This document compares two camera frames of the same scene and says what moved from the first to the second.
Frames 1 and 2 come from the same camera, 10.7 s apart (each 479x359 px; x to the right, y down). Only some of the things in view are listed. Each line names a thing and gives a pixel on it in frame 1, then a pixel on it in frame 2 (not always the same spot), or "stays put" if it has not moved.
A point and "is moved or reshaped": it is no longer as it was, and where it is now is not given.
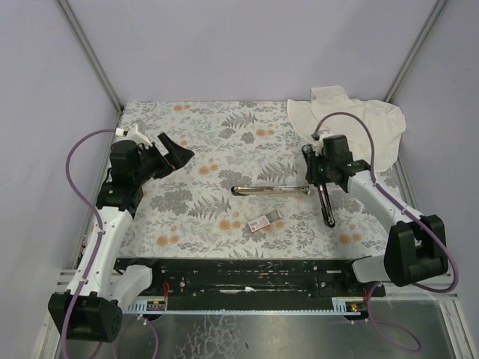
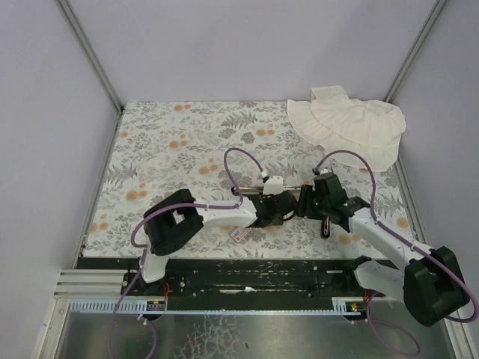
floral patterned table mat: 242,192 stays put
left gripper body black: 161,161 → 281,204
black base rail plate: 254,278 stays put
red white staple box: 264,221 is moved or reshaped
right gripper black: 316,179 → 306,202
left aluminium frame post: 90,54 stays put
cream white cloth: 387,123 stays put
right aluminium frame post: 438,8 stays put
